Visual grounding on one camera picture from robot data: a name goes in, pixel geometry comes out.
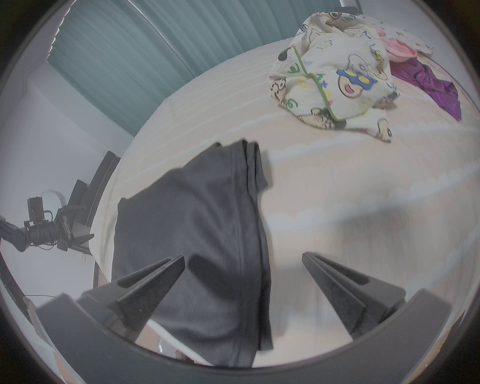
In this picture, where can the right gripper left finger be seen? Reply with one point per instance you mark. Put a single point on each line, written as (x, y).
(150, 296)

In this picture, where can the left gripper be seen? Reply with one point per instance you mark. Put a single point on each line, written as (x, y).
(56, 231)

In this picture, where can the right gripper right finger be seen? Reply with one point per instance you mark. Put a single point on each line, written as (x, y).
(337, 296)

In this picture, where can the black T-shirt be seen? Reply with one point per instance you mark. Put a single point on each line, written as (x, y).
(195, 243)

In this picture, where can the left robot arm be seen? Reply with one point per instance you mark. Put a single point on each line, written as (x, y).
(15, 234)

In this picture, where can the bed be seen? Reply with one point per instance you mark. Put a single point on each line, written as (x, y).
(375, 195)

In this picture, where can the round white mirror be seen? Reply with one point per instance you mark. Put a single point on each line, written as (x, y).
(56, 195)

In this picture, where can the white printed pyjama top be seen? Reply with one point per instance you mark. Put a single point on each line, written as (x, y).
(333, 75)

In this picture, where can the purple garment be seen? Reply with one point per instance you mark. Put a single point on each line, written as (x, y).
(435, 84)

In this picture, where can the salmon pink garment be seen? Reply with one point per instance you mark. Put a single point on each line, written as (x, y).
(399, 47)

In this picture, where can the white printed pillow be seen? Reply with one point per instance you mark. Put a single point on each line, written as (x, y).
(418, 41)

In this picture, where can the grey bedside table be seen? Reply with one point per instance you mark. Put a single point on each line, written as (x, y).
(347, 3)

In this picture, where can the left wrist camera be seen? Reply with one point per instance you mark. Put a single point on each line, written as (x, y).
(35, 209)

